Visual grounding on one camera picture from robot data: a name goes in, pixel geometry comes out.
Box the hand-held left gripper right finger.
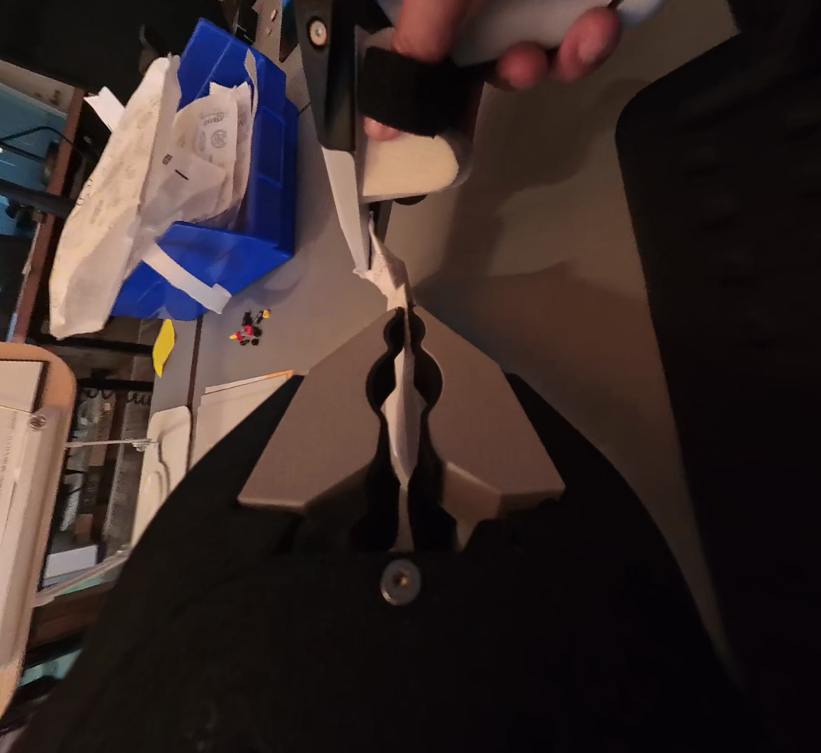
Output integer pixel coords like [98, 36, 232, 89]
[405, 304, 567, 552]

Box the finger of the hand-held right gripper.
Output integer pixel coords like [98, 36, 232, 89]
[321, 146, 374, 274]

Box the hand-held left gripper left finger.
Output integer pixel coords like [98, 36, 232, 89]
[239, 309, 410, 552]

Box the small printed paper bag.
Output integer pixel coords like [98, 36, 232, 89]
[356, 221, 428, 492]

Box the blue plastic bin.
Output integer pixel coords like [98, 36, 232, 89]
[112, 18, 300, 322]

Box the large printed paper bag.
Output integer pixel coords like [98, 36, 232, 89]
[49, 54, 184, 339]

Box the instruction booklet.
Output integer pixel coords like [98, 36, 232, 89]
[192, 370, 304, 473]

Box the cluster of small mixed pins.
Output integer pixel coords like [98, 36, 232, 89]
[229, 309, 274, 347]

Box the crumpled printed paper bag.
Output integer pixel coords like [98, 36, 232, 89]
[151, 79, 259, 229]

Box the wooden document stand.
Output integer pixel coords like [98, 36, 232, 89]
[0, 343, 195, 696]

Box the yellow paper triangle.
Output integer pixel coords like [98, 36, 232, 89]
[152, 318, 177, 377]

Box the black office chair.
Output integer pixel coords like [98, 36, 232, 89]
[614, 29, 821, 703]

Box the white instruction sheet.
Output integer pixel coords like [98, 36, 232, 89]
[0, 410, 34, 659]

